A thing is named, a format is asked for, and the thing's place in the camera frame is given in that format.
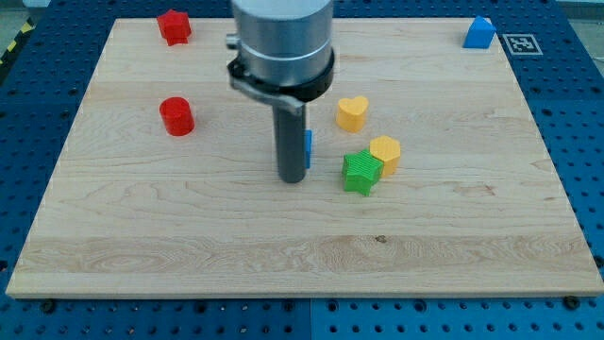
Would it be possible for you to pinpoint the blue pentagon block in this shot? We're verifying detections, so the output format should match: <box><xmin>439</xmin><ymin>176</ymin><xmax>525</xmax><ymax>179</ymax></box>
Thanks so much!
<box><xmin>462</xmin><ymin>16</ymin><xmax>496</xmax><ymax>49</ymax></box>

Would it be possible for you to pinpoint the blue block behind pointer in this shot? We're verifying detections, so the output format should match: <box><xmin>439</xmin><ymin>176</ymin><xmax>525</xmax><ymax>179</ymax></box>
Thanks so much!
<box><xmin>305</xmin><ymin>129</ymin><xmax>312</xmax><ymax>169</ymax></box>

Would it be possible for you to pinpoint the fiducial marker tag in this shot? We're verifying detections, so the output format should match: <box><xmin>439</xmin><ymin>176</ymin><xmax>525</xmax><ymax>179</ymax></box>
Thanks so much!
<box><xmin>502</xmin><ymin>33</ymin><xmax>543</xmax><ymax>56</ymax></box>

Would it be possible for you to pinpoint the green star block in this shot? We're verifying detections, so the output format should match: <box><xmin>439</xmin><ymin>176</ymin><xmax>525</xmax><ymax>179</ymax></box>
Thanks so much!
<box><xmin>342</xmin><ymin>149</ymin><xmax>384</xmax><ymax>196</ymax></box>

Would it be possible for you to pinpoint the wooden board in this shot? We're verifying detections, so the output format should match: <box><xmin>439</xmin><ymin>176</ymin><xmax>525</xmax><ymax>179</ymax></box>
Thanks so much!
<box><xmin>7</xmin><ymin>18</ymin><xmax>603</xmax><ymax>299</ymax></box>

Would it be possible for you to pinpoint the yellow hexagon block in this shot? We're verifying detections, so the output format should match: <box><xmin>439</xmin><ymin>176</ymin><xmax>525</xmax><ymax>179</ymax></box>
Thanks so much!
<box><xmin>369</xmin><ymin>135</ymin><xmax>401</xmax><ymax>178</ymax></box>

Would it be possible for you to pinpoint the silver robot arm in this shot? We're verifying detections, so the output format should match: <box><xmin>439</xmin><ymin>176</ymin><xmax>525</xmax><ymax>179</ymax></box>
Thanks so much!
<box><xmin>231</xmin><ymin>0</ymin><xmax>333</xmax><ymax>87</ymax></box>

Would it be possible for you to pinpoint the red star block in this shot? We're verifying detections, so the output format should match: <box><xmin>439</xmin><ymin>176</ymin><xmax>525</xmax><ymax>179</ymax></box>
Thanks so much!
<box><xmin>157</xmin><ymin>9</ymin><xmax>192</xmax><ymax>46</ymax></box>

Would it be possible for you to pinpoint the black clamp ring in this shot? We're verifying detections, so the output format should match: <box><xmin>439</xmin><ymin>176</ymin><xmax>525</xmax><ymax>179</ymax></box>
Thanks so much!
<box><xmin>226</xmin><ymin>46</ymin><xmax>336</xmax><ymax>116</ymax></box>

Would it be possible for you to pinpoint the grey cylindrical pointer tool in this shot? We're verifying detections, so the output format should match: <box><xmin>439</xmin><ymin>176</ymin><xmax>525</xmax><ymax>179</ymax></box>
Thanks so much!
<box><xmin>273</xmin><ymin>107</ymin><xmax>306</xmax><ymax>183</ymax></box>

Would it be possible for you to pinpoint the yellow heart block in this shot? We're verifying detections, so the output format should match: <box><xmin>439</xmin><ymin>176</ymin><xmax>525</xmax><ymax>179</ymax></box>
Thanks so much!
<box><xmin>335</xmin><ymin>95</ymin><xmax>369</xmax><ymax>133</ymax></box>

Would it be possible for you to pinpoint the red cylinder block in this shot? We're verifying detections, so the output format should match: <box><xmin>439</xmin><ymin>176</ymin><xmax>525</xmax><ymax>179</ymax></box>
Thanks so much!
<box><xmin>159</xmin><ymin>96</ymin><xmax>194</xmax><ymax>136</ymax></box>

